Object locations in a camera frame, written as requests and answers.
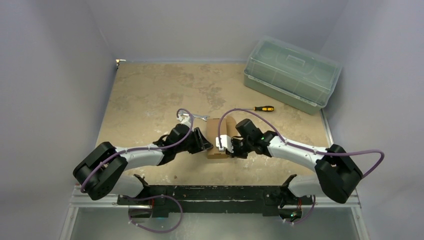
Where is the brown cardboard box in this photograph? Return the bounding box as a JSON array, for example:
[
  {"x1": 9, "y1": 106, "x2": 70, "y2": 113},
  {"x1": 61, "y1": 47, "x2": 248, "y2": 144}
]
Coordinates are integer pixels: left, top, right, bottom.
[{"x1": 205, "y1": 115, "x2": 239, "y2": 161}]

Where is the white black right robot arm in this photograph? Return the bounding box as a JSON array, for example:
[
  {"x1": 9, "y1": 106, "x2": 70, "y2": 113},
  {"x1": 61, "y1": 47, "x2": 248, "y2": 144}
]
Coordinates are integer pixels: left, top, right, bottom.
[{"x1": 222, "y1": 119, "x2": 363, "y2": 204}]

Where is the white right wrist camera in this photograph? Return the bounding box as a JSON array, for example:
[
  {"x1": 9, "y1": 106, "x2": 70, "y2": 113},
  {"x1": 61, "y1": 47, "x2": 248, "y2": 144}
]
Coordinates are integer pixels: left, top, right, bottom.
[{"x1": 215, "y1": 134, "x2": 234, "y2": 153}]

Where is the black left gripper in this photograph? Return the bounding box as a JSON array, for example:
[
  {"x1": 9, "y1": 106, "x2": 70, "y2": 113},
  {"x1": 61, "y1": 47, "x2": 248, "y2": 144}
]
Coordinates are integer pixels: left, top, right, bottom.
[{"x1": 175, "y1": 127, "x2": 212, "y2": 154}]

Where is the silver open-end wrench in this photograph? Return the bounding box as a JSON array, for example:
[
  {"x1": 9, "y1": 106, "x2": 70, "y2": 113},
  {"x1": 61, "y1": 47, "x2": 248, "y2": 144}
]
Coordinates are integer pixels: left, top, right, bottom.
[{"x1": 177, "y1": 111, "x2": 210, "y2": 122}]

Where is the clear plastic storage box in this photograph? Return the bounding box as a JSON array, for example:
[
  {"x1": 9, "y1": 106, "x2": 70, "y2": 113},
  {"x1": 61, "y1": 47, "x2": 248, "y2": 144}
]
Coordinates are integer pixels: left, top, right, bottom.
[{"x1": 243, "y1": 36, "x2": 342, "y2": 115}]

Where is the yellow black screwdriver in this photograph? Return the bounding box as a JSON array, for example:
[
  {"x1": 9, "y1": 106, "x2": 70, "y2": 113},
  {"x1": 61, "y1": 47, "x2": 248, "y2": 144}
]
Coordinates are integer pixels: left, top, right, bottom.
[{"x1": 241, "y1": 105, "x2": 275, "y2": 112}]

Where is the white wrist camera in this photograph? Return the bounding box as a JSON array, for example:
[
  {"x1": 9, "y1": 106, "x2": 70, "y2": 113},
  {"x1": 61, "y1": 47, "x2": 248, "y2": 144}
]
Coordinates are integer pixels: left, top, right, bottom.
[
  {"x1": 215, "y1": 134, "x2": 234, "y2": 153},
  {"x1": 177, "y1": 112, "x2": 193, "y2": 128}
]

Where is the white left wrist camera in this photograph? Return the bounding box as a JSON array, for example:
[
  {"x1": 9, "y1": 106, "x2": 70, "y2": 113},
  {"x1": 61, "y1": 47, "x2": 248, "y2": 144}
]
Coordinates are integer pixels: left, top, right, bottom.
[{"x1": 177, "y1": 112, "x2": 193, "y2": 128}]

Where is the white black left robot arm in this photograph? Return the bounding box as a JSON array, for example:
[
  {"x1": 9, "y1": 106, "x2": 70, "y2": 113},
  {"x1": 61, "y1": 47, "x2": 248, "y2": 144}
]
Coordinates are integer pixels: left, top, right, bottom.
[{"x1": 72, "y1": 124, "x2": 213, "y2": 205}]

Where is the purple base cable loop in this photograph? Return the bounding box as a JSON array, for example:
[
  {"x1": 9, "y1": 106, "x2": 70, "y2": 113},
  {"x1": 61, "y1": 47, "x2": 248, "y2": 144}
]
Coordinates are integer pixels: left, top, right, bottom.
[{"x1": 127, "y1": 194, "x2": 184, "y2": 235}]

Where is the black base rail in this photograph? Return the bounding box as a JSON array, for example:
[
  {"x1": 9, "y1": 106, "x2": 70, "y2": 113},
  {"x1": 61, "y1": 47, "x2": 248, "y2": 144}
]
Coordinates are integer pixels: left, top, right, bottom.
[{"x1": 117, "y1": 175, "x2": 313, "y2": 218}]

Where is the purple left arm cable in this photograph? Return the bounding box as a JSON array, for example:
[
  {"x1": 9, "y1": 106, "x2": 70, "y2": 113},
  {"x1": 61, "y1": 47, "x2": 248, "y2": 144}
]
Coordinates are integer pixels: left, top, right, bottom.
[{"x1": 80, "y1": 108, "x2": 195, "y2": 194}]

